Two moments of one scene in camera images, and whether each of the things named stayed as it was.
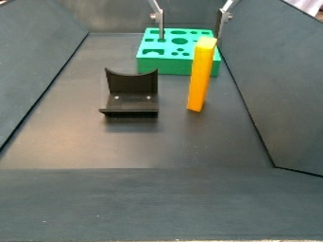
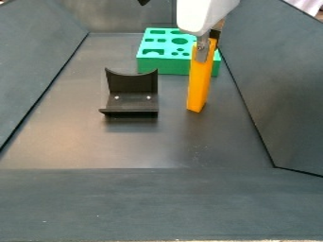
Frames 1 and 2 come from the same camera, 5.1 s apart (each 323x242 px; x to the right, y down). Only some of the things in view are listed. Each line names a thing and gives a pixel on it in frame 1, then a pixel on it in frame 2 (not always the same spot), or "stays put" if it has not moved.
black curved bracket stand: [132, 95] stays put
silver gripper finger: [157, 16] → [201, 47]
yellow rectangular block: [200, 73] stays put
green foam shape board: [171, 54] stays put
